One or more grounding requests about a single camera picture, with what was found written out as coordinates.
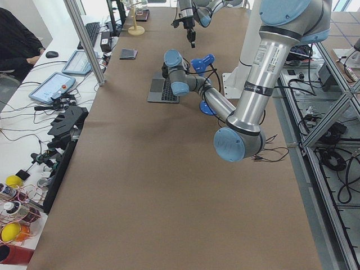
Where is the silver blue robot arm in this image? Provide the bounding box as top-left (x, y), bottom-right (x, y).
top-left (171, 0), bottom-right (250, 48)
top-left (163, 1), bottom-right (332, 162)

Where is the yellow ball in basket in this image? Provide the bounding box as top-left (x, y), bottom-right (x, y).
top-left (1, 223), bottom-right (21, 242)

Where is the black power adapter box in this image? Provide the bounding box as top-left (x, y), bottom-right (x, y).
top-left (100, 31), bottom-right (112, 53)

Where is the upper teach pendant tablet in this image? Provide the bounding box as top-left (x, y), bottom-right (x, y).
top-left (62, 50), bottom-right (92, 76)

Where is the black monitor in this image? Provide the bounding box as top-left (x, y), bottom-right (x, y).
top-left (106, 0), bottom-right (127, 37)

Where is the yellow lemon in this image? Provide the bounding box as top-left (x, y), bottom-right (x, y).
top-left (5, 175), bottom-right (23, 188)

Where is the grey folded cloth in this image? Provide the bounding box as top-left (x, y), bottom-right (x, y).
top-left (119, 48), bottom-right (138, 60)

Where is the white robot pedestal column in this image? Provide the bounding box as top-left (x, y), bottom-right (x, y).
top-left (223, 0), bottom-right (262, 99)

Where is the black computer mouse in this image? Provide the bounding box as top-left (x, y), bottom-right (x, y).
top-left (45, 51), bottom-right (59, 59)

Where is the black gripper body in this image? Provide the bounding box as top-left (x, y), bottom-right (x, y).
top-left (171, 16), bottom-right (196, 42)
top-left (161, 63), bottom-right (169, 78)

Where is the black keyboard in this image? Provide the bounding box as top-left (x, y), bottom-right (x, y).
top-left (85, 22), bottom-right (100, 47)

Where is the aluminium frame post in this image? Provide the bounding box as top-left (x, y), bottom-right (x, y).
top-left (64, 0), bottom-right (105, 87)

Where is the grey laptop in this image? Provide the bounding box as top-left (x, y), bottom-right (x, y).
top-left (147, 72), bottom-right (180, 104)

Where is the lower teach pendant tablet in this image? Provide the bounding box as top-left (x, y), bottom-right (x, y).
top-left (28, 72), bottom-right (76, 104)

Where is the red cylinder container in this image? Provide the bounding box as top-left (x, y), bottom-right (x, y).
top-left (1, 244), bottom-right (34, 266)

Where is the black slotted tool holder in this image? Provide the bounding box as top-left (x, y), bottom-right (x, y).
top-left (47, 106), bottom-right (89, 150)

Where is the blue desk lamp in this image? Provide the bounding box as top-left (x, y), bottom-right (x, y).
top-left (191, 53), bottom-right (221, 116)

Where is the person in black sweater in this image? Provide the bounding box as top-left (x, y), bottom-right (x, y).
top-left (1, 8), bottom-right (45, 81)

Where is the wooden mug tree stand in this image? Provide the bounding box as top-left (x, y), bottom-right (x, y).
top-left (123, 0), bottom-right (148, 36)

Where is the teach pendant tablet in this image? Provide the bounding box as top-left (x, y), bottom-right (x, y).
top-left (62, 50), bottom-right (92, 76)
top-left (28, 72), bottom-right (76, 104)

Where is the copper wire bottle basket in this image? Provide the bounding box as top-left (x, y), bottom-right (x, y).
top-left (1, 183), bottom-right (41, 243)

